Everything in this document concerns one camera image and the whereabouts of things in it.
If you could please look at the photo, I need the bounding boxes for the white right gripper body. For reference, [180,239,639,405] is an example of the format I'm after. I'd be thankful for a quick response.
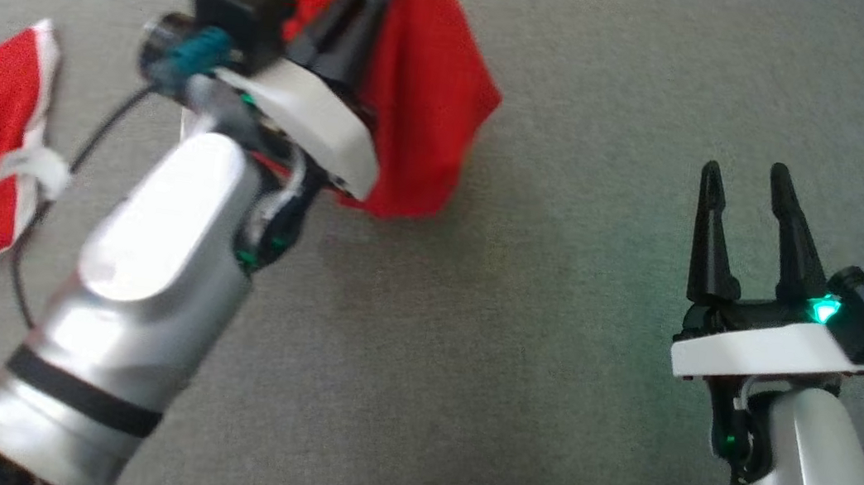
[667,276,864,405]

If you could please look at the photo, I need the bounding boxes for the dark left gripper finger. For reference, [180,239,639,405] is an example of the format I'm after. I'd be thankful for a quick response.
[286,0,373,75]
[323,0,396,95]

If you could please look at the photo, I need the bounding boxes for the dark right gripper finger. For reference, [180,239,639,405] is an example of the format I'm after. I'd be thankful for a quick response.
[683,160,758,309]
[752,162,842,310]

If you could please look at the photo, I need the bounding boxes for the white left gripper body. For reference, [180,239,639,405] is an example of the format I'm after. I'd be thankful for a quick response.
[200,51,393,203]

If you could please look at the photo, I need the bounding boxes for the red pants with white stripes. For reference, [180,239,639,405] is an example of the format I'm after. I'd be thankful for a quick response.
[244,0,515,232]

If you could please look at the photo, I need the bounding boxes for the grey sofa seat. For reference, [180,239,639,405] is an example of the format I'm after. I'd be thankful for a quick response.
[0,0,864,485]

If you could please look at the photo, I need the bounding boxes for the teal left cable plug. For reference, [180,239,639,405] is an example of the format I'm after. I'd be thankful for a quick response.
[161,22,235,87]

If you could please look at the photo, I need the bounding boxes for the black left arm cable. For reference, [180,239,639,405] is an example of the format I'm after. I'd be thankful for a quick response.
[2,67,161,343]

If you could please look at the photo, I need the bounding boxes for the white left cable tag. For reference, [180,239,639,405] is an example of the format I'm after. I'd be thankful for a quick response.
[0,142,75,202]

